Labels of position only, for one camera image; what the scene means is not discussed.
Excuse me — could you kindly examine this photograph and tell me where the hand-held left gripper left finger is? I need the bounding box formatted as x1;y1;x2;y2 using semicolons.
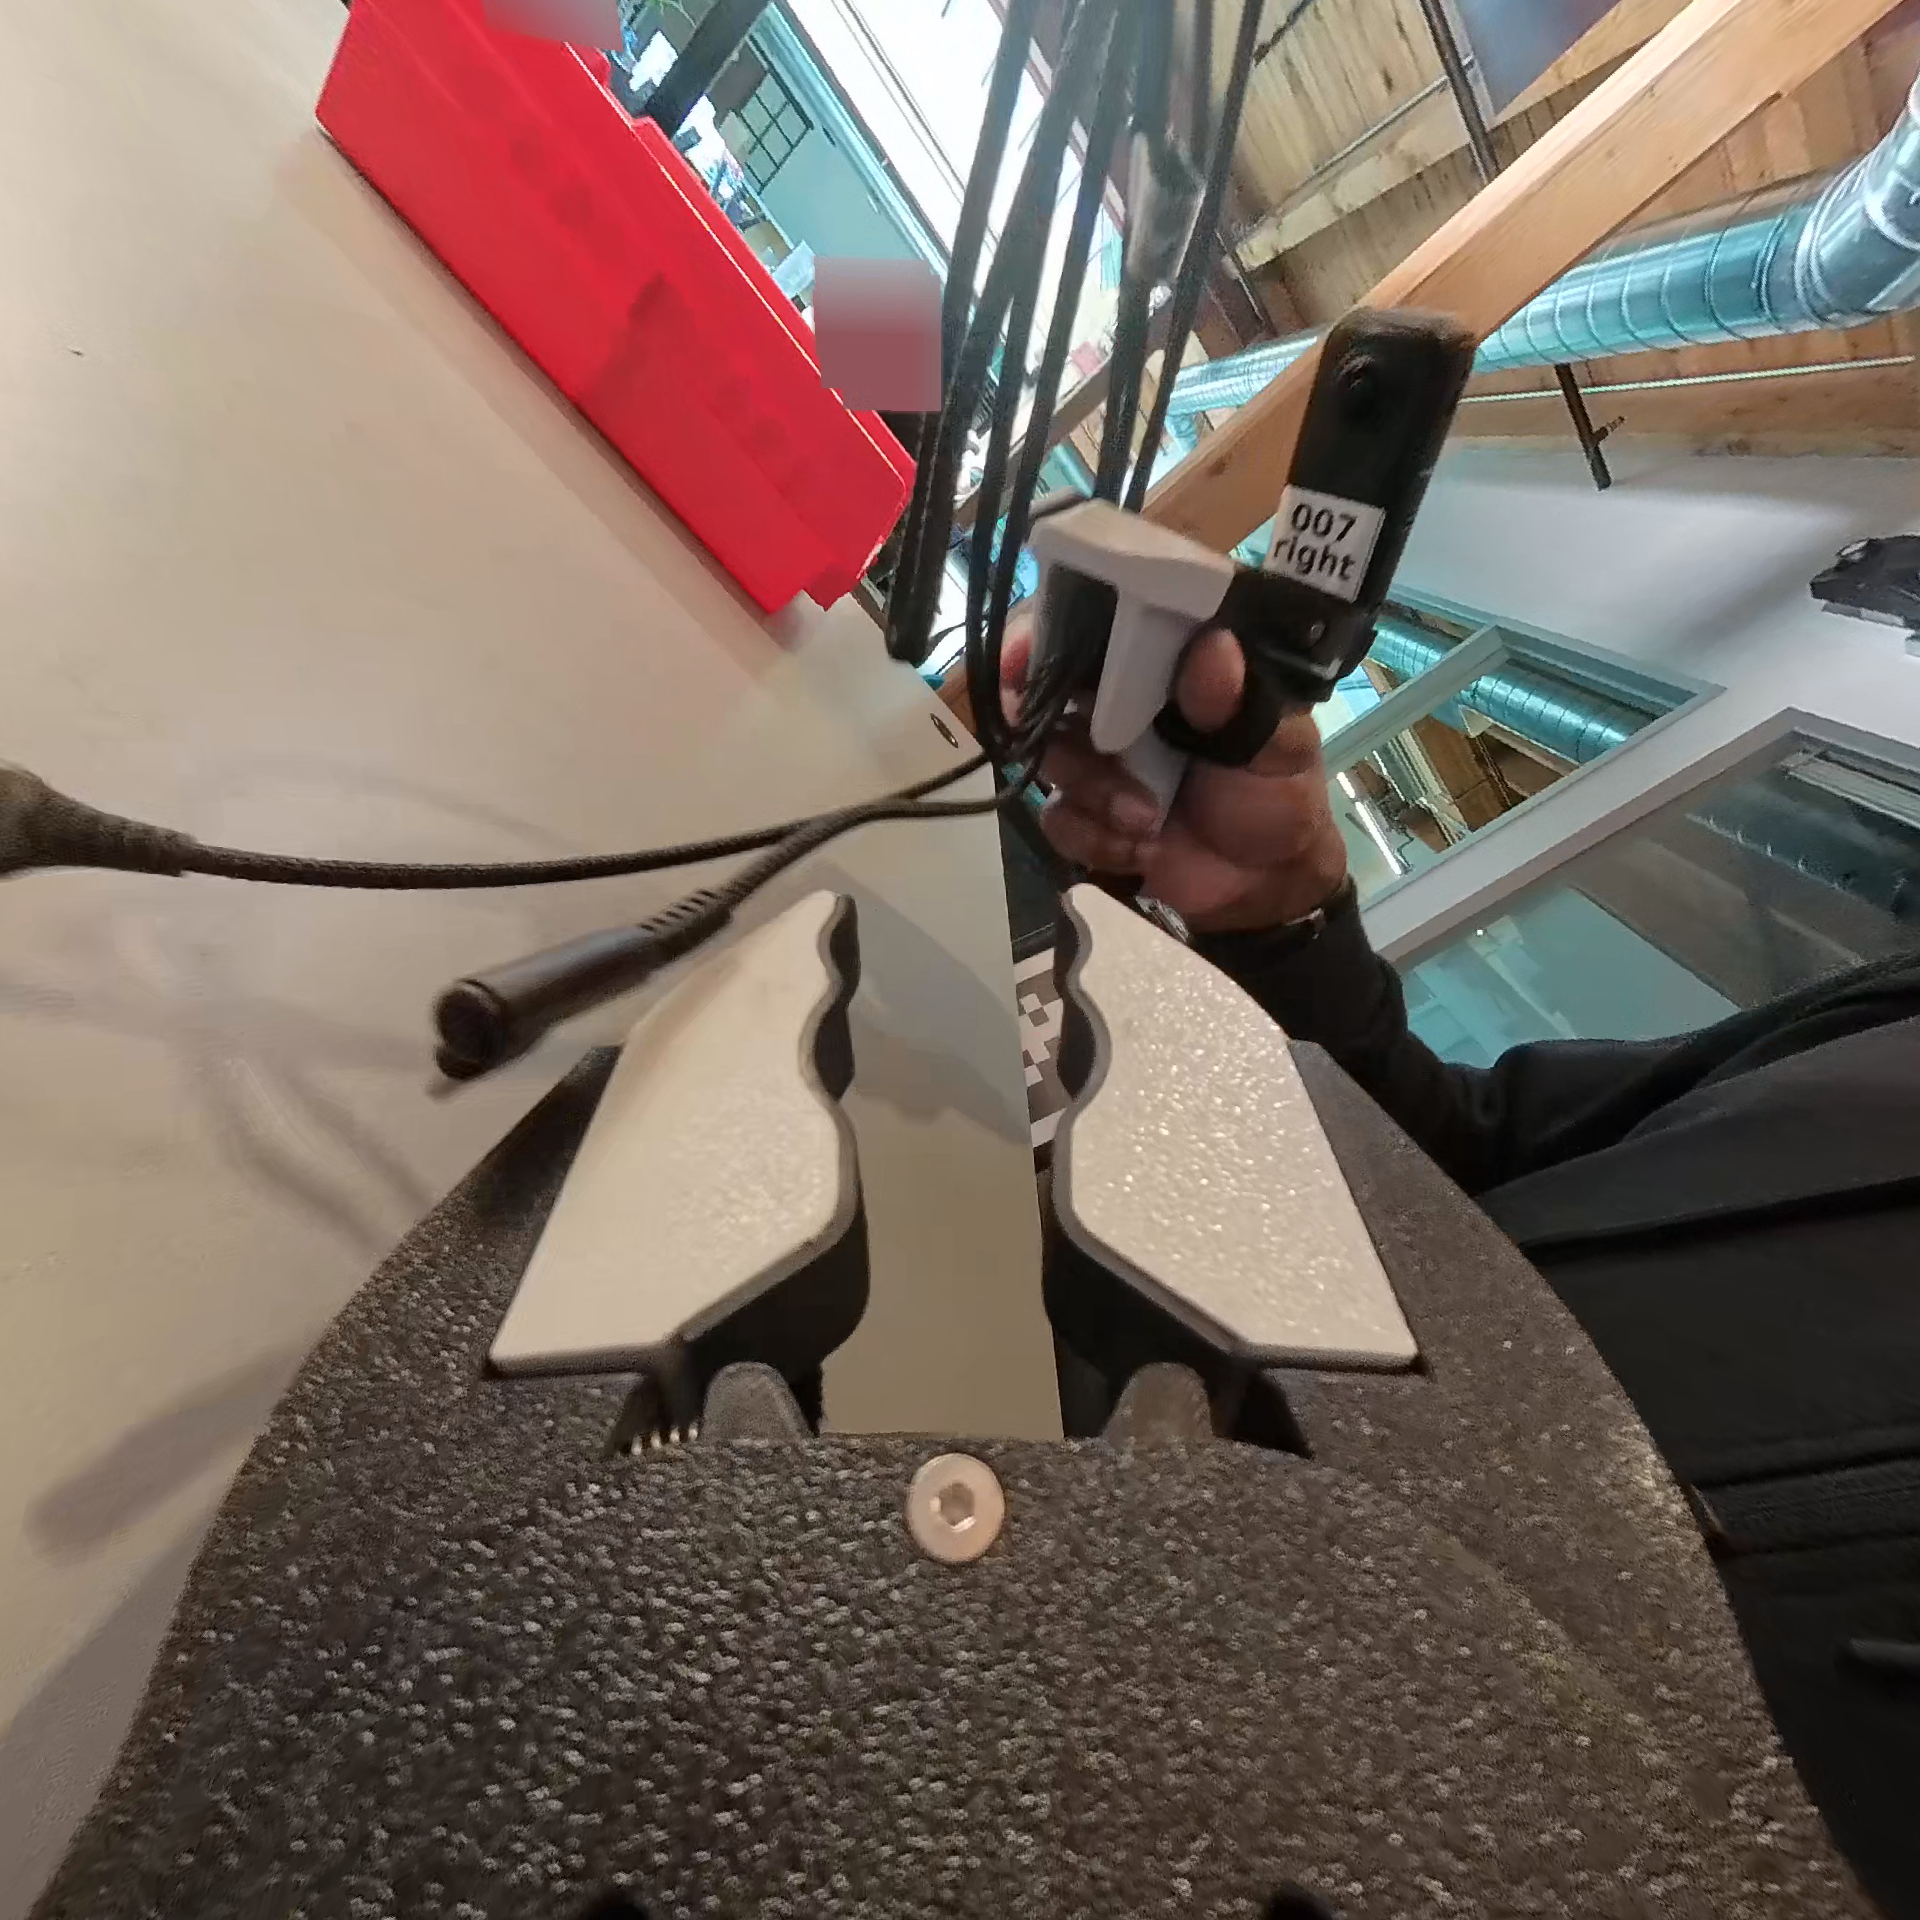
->
485;888;871;1425

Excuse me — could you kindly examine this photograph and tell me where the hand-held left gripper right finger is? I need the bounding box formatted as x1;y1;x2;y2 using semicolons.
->
1043;880;1420;1409

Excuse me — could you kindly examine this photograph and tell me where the black braided usb-c cable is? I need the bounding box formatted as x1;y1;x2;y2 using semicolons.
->
432;0;1271;1083

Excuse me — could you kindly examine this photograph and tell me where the red plastic bin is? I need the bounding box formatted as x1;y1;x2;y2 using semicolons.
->
312;0;920;616

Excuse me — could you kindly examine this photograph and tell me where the person's right forearm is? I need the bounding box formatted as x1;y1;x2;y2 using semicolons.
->
1191;886;1525;1201

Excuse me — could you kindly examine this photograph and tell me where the person's right hand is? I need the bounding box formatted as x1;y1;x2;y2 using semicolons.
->
997;619;1359;932

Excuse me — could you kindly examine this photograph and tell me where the black white fiducial tag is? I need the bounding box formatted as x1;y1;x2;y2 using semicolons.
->
1015;960;1089;1144

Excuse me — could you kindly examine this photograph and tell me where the wooden ceiling beam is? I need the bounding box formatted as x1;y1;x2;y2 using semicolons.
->
1138;0;1920;559

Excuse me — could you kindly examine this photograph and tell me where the thin metal air duct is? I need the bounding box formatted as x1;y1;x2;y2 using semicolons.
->
1359;613;1652;751

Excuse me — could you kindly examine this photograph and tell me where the grey velcro cable strap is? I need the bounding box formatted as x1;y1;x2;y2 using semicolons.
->
1126;127;1206;295

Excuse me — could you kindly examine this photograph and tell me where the wide metal air duct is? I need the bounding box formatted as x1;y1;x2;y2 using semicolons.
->
1170;127;1920;421

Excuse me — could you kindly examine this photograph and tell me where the black wall fixture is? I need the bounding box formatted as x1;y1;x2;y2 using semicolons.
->
1806;532;1920;649

